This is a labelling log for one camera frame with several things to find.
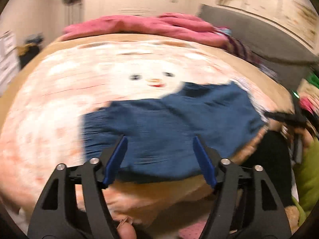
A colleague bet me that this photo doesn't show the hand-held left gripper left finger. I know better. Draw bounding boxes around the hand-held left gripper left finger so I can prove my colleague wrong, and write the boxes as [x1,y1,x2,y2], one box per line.
[27,134,129,239]

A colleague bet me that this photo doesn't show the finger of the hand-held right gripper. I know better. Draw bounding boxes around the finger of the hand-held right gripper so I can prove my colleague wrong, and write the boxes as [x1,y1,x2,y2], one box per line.
[264,111,307,130]

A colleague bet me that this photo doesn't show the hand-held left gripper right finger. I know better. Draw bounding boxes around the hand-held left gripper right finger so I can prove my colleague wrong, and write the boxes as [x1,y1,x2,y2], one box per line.
[193,135,292,239]

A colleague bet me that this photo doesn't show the blue denim pants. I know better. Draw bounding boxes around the blue denim pants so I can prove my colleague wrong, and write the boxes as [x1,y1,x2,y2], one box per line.
[81,81,266,183]

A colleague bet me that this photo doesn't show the person's left hand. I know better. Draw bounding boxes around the person's left hand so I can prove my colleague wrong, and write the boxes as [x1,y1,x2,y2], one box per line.
[118,218,138,239]

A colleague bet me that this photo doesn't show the person's green clothing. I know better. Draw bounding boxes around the person's green clothing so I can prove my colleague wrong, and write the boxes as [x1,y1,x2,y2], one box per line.
[291,139,319,227]

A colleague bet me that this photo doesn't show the orange and white printed blanket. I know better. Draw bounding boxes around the orange and white printed blanket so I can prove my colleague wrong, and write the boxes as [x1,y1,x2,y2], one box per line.
[0,40,294,229]

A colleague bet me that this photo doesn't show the colourful striped cloth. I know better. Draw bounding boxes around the colourful striped cloth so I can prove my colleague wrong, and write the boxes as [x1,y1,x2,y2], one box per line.
[223,35,253,64]

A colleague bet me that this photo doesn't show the bed with tan sheet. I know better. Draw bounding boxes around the bed with tan sheet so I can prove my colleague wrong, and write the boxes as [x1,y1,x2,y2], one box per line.
[0,33,294,100]

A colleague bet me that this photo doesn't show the pink duvet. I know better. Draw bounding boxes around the pink duvet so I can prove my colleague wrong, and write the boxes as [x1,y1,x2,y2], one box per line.
[61,14,231,48]

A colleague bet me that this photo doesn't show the wall poster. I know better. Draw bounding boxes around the wall poster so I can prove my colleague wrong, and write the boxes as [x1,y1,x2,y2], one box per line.
[218,0,319,50]

